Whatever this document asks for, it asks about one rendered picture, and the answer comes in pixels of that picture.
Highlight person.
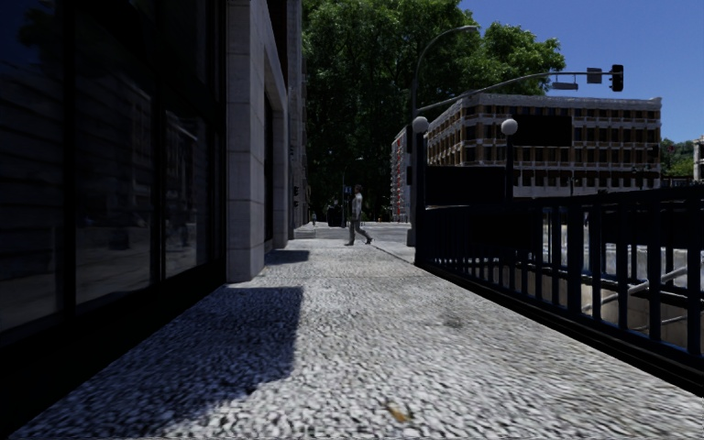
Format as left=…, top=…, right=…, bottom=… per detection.
left=345, top=183, right=374, bottom=247

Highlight red and white building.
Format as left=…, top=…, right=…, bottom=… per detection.
left=390, top=126, right=413, bottom=224

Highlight trees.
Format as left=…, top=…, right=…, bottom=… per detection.
left=659, top=137, right=697, bottom=180
left=301, top=0, right=567, bottom=223

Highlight dark stairway railing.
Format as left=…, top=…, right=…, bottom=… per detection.
left=412, top=115, right=704, bottom=397

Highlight pale stone building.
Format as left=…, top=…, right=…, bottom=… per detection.
left=0, top=0, right=311, bottom=440

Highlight brown and pale building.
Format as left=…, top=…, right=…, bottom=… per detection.
left=424, top=93, right=663, bottom=200

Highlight traffic light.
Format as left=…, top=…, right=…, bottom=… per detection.
left=406, top=25, right=625, bottom=248

